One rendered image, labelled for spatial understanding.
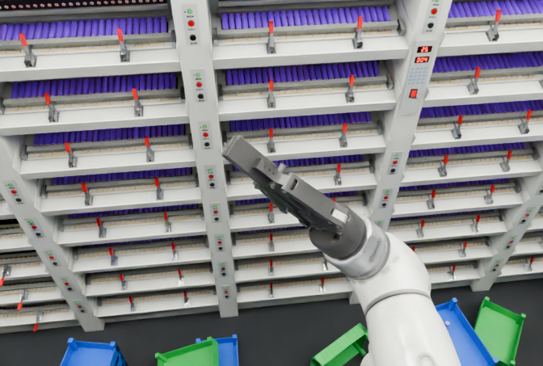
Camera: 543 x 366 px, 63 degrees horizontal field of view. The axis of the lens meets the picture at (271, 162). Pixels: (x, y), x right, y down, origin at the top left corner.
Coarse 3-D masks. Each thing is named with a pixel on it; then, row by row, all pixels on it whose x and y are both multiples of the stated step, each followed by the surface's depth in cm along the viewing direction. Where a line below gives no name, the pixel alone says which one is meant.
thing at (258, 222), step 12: (360, 192) 196; (228, 204) 185; (252, 216) 189; (264, 216) 189; (276, 216) 189; (288, 216) 189; (240, 228) 186; (252, 228) 188; (264, 228) 189; (276, 228) 191
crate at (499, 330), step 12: (480, 312) 231; (492, 312) 237; (504, 312) 234; (480, 324) 232; (492, 324) 232; (504, 324) 232; (516, 324) 232; (480, 336) 227; (492, 336) 227; (504, 336) 227; (516, 336) 226; (492, 348) 222; (504, 348) 222; (516, 348) 217; (504, 360) 218
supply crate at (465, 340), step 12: (456, 300) 198; (444, 312) 202; (456, 312) 201; (456, 324) 198; (468, 324) 193; (456, 336) 194; (468, 336) 194; (456, 348) 190; (468, 348) 190; (480, 348) 188; (468, 360) 186; (480, 360) 186; (492, 360) 179
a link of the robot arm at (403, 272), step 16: (400, 240) 70; (400, 256) 66; (416, 256) 71; (384, 272) 65; (400, 272) 65; (416, 272) 66; (368, 288) 66; (384, 288) 64; (400, 288) 63; (416, 288) 64; (368, 304) 65
